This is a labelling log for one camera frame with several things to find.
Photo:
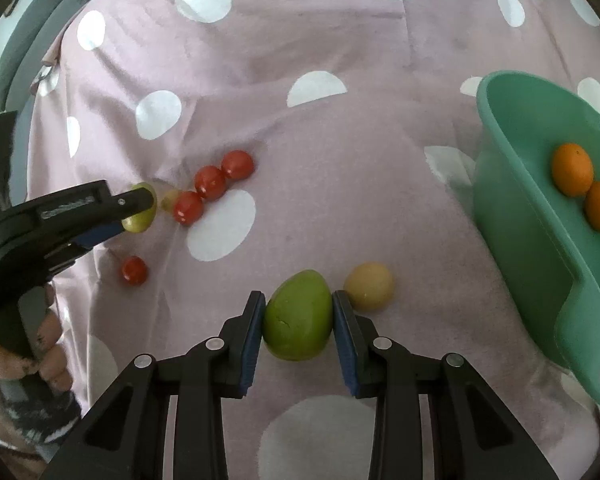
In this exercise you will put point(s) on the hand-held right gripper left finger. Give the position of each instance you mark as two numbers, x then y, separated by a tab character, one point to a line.
250	340

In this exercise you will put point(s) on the large green mango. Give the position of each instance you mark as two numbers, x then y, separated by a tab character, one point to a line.
297	317

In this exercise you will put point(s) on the red cherry tomato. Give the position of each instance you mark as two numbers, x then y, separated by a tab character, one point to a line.
188	208
238	164
210	182
134	270

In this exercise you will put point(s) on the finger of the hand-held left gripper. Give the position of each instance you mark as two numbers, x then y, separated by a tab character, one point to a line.
97	234
70	207

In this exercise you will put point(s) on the grey sofa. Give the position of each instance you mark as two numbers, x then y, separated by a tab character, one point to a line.
35	30

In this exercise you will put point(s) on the small tan fruit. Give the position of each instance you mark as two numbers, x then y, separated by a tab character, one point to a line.
169	201

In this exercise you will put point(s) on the green plastic basin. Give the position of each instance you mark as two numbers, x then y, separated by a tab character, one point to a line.
520	220

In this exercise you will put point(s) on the pink polka dot blanket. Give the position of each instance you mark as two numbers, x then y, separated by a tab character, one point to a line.
330	160

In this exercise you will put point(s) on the person's left hand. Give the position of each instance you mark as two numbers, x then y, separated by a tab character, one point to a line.
55	360

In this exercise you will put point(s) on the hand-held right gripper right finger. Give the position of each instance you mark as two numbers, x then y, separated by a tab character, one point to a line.
344	345

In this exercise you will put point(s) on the tan round fruit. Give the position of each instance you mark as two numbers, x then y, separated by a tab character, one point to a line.
371	287

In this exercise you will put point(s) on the small yellow-green fruit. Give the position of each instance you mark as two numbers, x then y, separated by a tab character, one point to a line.
140	221

